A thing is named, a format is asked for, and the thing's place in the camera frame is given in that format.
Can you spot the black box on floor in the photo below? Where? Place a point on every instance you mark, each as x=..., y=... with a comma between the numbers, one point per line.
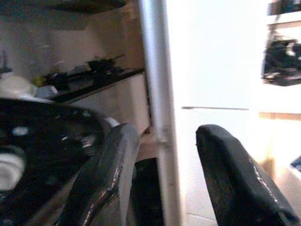
x=147, y=188

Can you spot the dark wall cabinet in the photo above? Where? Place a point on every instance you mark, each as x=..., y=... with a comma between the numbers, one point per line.
x=58, y=7

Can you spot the white door panel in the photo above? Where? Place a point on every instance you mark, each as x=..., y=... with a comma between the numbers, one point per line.
x=211, y=66

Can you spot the silver metal upright post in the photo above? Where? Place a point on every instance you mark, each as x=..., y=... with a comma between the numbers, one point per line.
x=160, y=70

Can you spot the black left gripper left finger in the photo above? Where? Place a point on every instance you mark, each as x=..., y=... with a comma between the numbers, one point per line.
x=105, y=174

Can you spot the black bag on shelf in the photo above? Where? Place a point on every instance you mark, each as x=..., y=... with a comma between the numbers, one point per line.
x=279, y=63

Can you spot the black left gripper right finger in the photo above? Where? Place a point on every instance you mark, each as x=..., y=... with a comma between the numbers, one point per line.
x=235, y=179

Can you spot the white base cabinet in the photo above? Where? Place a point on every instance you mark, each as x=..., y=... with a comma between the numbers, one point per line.
x=122, y=103

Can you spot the white round bowl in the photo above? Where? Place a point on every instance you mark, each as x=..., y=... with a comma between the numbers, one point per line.
x=14, y=86

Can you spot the dark item on shelf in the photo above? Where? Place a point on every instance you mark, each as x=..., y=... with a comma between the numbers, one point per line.
x=285, y=5

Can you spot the small yellow item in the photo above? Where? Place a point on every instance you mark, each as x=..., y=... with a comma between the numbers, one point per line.
x=39, y=80

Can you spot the black glossy round robot housing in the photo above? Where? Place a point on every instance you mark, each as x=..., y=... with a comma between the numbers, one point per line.
x=47, y=141

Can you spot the blue and white container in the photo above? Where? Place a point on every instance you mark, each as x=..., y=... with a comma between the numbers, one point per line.
x=296, y=163

